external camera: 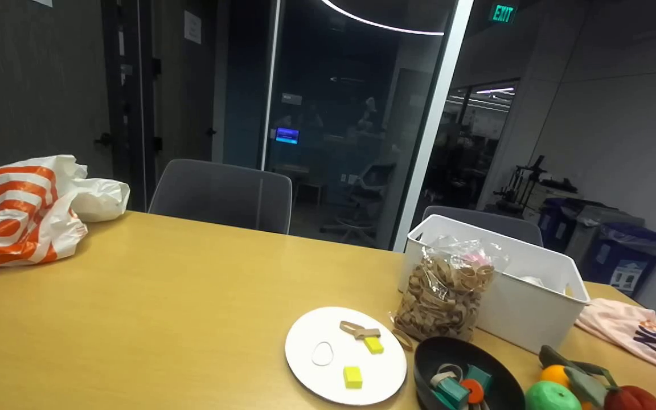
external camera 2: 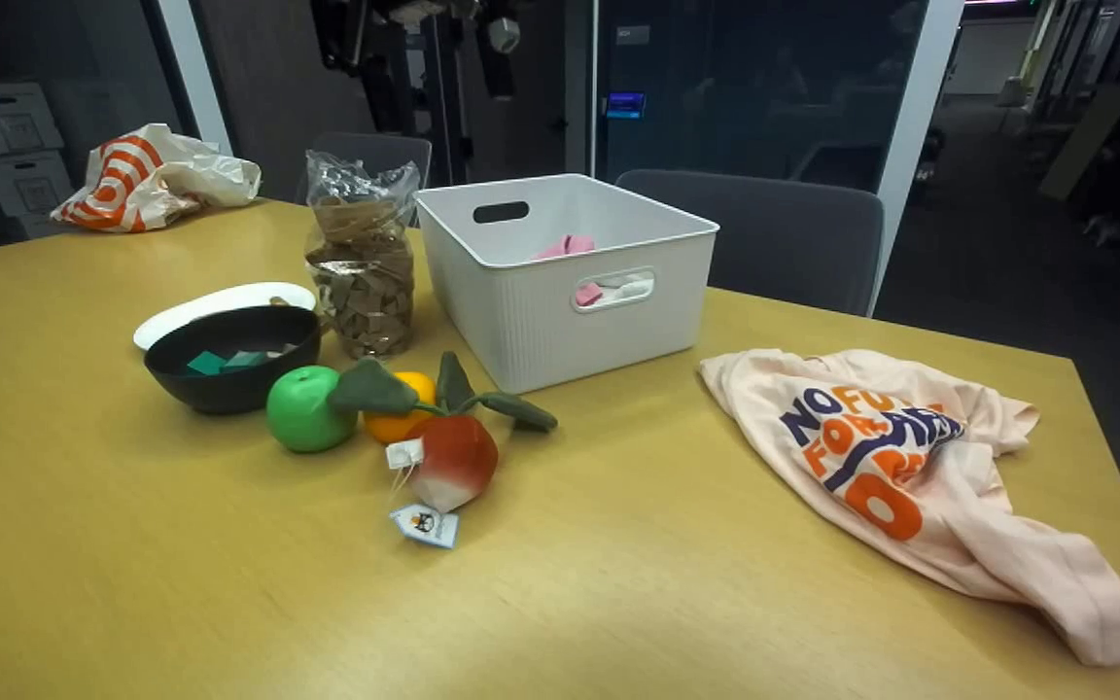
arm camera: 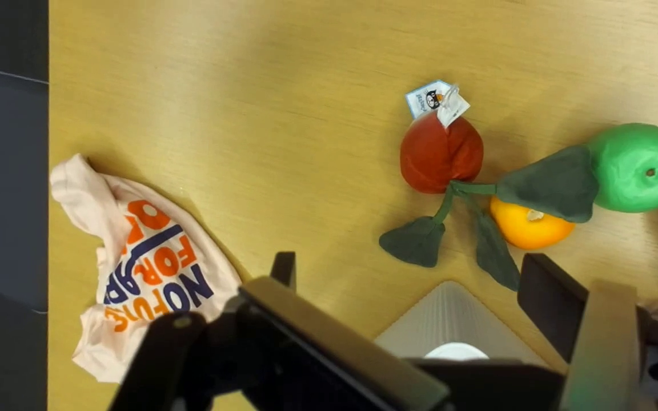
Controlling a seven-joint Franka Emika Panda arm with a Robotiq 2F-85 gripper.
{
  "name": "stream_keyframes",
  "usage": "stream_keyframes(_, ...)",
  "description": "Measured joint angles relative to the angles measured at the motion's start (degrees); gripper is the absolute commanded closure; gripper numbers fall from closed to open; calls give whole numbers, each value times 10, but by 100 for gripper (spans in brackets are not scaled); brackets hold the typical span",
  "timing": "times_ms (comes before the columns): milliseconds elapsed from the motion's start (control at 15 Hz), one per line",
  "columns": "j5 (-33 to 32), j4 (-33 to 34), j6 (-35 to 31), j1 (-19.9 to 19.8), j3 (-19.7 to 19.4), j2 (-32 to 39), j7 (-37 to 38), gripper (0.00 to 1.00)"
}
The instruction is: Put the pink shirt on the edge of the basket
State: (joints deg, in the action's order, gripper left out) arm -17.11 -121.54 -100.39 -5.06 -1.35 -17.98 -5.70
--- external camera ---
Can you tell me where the tan rubber band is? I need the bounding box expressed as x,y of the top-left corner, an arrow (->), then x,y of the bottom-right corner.
429,363 -> 465,390
339,320 -> 382,341
390,327 -> 415,352

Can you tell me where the clear bag of rubber bands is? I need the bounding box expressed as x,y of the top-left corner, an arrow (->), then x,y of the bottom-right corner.
391,234 -> 510,343

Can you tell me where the orange round block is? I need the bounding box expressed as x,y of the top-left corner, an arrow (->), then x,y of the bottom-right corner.
461,379 -> 485,404

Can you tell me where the green exit sign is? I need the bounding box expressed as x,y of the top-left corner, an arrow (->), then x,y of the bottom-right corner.
488,3 -> 518,24

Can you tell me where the black oval bowl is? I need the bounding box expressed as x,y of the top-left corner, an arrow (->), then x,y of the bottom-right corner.
413,335 -> 527,410

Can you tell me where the teal block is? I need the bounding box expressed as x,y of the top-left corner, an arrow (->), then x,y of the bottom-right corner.
434,377 -> 471,410
465,364 -> 494,392

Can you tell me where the dark green toy vegetable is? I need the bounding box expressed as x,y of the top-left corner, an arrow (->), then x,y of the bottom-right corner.
538,345 -> 620,408

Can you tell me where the black equipment stand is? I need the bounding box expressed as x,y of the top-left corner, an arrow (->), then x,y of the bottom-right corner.
493,154 -> 580,218

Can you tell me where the toy orange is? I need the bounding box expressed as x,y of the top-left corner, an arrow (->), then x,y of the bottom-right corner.
539,364 -> 572,390

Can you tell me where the white plastic basket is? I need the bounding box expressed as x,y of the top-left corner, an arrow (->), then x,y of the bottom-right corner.
399,214 -> 591,355

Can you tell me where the row of waste bins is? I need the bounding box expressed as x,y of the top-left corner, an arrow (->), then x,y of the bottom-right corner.
537,196 -> 656,298

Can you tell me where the white round plate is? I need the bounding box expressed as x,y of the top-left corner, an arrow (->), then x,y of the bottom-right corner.
284,306 -> 408,407

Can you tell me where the paper sign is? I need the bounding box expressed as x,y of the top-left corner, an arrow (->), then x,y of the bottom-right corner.
183,10 -> 203,46

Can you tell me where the green toy apple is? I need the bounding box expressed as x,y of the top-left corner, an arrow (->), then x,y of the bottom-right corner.
524,380 -> 583,410

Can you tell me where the red toy fruit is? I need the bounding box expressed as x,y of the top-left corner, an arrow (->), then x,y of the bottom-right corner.
604,385 -> 656,410

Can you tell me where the grey chair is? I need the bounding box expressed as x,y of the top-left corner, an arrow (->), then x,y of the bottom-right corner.
147,158 -> 294,235
422,205 -> 544,248

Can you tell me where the white rubber band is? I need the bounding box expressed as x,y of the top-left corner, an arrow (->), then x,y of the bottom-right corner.
311,341 -> 335,367

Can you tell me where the ring ceiling light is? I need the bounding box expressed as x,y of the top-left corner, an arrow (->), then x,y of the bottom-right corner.
320,0 -> 446,37

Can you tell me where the white orange plastic bag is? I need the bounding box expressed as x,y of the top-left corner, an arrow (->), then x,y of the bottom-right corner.
0,154 -> 131,268

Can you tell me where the pink printed shirt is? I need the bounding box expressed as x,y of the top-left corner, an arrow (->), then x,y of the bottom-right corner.
575,297 -> 656,382

